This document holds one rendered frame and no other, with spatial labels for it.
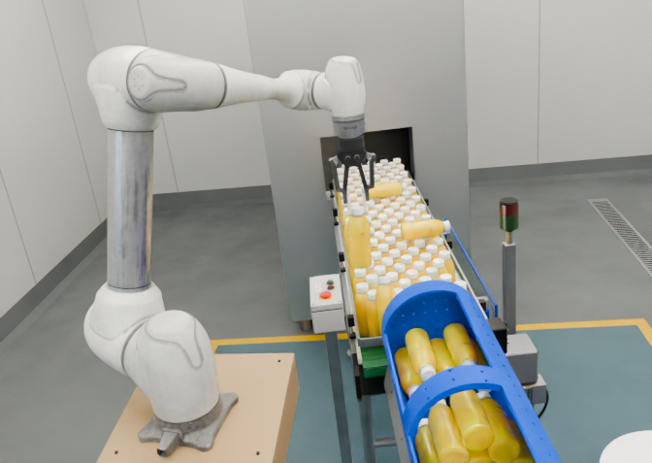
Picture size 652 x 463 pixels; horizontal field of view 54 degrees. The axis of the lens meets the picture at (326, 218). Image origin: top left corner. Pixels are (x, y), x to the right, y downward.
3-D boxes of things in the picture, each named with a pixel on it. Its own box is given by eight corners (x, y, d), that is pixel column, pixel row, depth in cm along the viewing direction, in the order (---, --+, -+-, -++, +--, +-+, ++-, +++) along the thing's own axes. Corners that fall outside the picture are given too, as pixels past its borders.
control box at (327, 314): (313, 334, 198) (309, 305, 194) (312, 303, 217) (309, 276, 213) (345, 330, 198) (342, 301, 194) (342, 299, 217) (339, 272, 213)
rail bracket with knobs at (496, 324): (478, 360, 193) (477, 332, 189) (472, 347, 199) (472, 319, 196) (510, 357, 193) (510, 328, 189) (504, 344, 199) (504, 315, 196)
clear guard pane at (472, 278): (496, 421, 231) (495, 306, 213) (449, 313, 303) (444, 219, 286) (498, 421, 231) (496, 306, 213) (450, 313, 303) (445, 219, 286)
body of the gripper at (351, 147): (335, 139, 173) (339, 171, 176) (366, 135, 173) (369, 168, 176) (334, 132, 180) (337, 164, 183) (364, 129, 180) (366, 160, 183)
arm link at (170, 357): (179, 435, 136) (161, 351, 127) (131, 402, 147) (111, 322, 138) (235, 393, 147) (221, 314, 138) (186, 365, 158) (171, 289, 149)
